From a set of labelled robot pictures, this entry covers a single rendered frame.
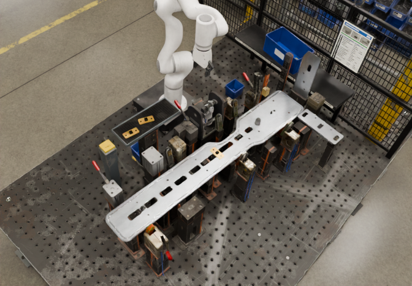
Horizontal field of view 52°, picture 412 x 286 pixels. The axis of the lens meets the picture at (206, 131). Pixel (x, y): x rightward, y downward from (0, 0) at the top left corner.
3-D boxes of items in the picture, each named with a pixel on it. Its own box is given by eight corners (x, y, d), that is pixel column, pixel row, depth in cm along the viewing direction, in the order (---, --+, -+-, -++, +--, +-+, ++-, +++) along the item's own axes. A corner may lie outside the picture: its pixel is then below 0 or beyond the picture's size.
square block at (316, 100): (304, 139, 289) (318, 104, 261) (295, 132, 292) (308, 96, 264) (311, 133, 293) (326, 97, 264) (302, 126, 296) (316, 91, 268)
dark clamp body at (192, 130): (188, 175, 265) (190, 138, 235) (175, 162, 271) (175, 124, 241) (201, 166, 270) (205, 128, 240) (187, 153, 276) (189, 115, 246)
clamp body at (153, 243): (159, 282, 224) (157, 255, 195) (141, 261, 230) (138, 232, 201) (175, 268, 228) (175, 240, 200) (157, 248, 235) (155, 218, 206)
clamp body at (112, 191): (118, 232, 239) (110, 200, 211) (106, 218, 244) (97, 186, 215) (131, 221, 243) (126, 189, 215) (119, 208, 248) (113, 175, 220)
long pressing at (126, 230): (128, 248, 203) (127, 247, 202) (100, 216, 213) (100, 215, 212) (306, 109, 267) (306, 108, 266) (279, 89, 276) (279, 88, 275)
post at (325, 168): (325, 173, 273) (339, 146, 250) (311, 162, 277) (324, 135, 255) (331, 168, 276) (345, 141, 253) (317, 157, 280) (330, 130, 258)
